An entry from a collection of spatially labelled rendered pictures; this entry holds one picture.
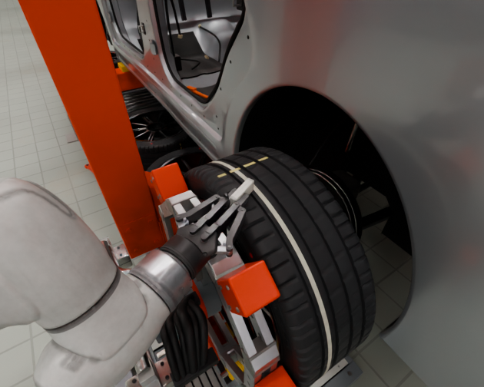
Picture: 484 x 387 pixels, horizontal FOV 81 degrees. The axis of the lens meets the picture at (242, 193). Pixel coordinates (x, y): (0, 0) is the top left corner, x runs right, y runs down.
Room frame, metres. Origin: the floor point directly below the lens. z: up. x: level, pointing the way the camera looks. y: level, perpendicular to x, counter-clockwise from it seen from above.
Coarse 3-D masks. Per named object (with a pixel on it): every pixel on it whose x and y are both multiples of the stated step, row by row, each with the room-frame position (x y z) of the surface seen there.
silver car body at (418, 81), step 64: (128, 0) 2.83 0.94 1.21; (192, 0) 3.13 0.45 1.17; (256, 0) 0.88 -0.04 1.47; (320, 0) 0.69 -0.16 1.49; (384, 0) 0.57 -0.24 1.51; (448, 0) 0.48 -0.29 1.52; (128, 64) 2.44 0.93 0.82; (192, 64) 2.48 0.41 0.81; (256, 64) 0.88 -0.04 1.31; (320, 64) 0.66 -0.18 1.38; (384, 64) 0.54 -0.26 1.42; (448, 64) 0.45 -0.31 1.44; (192, 128) 1.36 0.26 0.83; (384, 128) 0.50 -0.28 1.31; (448, 128) 0.41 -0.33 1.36; (448, 192) 0.37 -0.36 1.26; (448, 256) 0.32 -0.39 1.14; (448, 320) 0.26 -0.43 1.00; (448, 384) 0.20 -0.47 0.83
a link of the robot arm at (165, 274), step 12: (156, 252) 0.27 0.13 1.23; (144, 264) 0.24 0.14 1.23; (156, 264) 0.24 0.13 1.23; (168, 264) 0.24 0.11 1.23; (180, 264) 0.25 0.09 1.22; (144, 276) 0.22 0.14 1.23; (156, 276) 0.22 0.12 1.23; (168, 276) 0.23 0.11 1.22; (180, 276) 0.23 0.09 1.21; (156, 288) 0.21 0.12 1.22; (168, 288) 0.21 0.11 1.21; (180, 288) 0.22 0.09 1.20; (168, 300) 0.20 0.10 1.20; (180, 300) 0.21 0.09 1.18
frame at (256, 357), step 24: (192, 192) 0.53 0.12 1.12; (168, 216) 0.55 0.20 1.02; (216, 264) 0.32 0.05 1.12; (240, 264) 0.33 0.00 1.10; (216, 288) 0.30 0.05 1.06; (216, 336) 0.38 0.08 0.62; (240, 336) 0.23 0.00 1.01; (264, 336) 0.23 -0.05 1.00; (240, 360) 0.31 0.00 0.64; (264, 360) 0.20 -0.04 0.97; (240, 384) 0.23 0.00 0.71
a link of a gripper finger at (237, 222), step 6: (240, 210) 0.38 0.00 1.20; (240, 216) 0.37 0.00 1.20; (234, 222) 0.35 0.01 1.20; (240, 222) 0.36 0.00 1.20; (234, 228) 0.34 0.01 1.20; (228, 234) 0.33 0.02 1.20; (234, 234) 0.33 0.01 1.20; (228, 240) 0.31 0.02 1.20; (234, 240) 0.33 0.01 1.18; (228, 246) 0.30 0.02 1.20
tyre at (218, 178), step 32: (224, 160) 0.64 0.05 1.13; (256, 160) 0.59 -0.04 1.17; (288, 160) 0.58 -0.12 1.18; (224, 192) 0.46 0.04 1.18; (288, 192) 0.47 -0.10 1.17; (320, 192) 0.48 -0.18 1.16; (256, 224) 0.38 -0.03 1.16; (288, 224) 0.39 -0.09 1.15; (320, 224) 0.40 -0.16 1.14; (256, 256) 0.33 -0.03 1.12; (288, 256) 0.33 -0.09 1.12; (320, 256) 0.34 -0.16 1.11; (352, 256) 0.36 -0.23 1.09; (288, 288) 0.28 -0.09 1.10; (320, 288) 0.29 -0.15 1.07; (352, 288) 0.31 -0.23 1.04; (288, 320) 0.24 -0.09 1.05; (320, 320) 0.25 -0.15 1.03; (352, 320) 0.27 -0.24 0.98; (288, 352) 0.22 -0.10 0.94; (320, 352) 0.22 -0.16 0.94
